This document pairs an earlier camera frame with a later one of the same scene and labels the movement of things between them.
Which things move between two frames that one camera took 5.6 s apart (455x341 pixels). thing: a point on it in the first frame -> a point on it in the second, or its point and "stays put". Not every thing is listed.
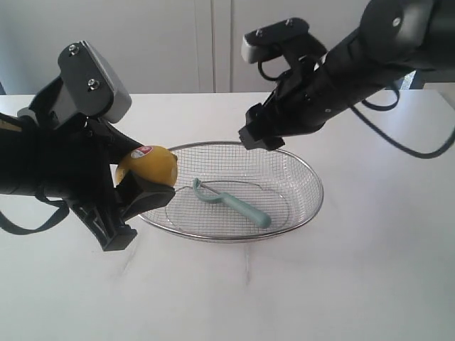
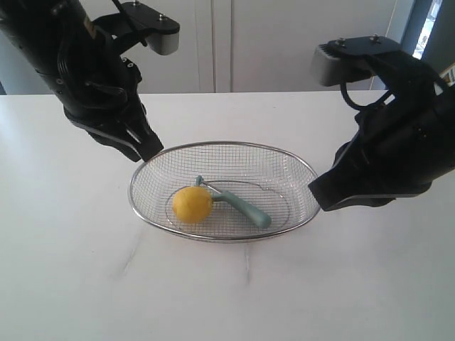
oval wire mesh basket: (225, 192) stays put
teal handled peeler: (207, 193) stays put
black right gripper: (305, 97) -> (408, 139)
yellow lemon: (156, 163) -> (192, 204)
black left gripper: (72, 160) -> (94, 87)
